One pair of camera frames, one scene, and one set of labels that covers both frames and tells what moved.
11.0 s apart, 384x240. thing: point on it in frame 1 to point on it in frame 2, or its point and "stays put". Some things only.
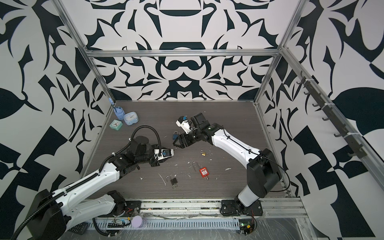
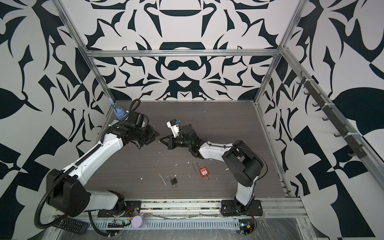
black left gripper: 156,163 to 151,134
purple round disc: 136,221 stays put
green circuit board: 115,225 stays put
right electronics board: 246,226 stays put
